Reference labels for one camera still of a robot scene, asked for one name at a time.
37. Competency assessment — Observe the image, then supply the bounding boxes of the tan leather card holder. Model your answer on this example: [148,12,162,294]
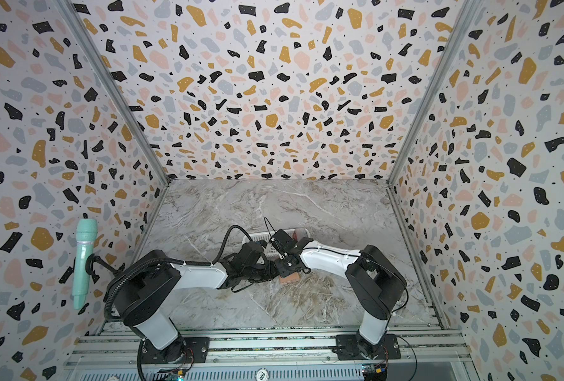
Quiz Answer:
[279,269,311,285]

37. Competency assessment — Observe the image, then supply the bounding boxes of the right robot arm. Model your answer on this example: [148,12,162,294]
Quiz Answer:
[269,230,407,352]

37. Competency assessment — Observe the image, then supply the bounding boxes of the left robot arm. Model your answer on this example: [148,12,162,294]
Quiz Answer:
[104,242,279,351]

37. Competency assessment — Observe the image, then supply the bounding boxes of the red card stack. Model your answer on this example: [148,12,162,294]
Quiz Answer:
[292,228,310,241]

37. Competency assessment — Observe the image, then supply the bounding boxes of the white plastic basket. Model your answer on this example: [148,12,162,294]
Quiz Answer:
[249,228,297,241]

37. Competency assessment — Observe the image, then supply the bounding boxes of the mint green microphone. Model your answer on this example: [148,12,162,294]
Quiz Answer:
[72,219,98,311]

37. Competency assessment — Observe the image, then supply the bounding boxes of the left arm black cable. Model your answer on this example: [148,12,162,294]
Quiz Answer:
[103,224,254,322]

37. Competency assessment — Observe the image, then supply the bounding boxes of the aluminium mounting rail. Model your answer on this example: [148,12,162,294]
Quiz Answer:
[60,325,479,380]

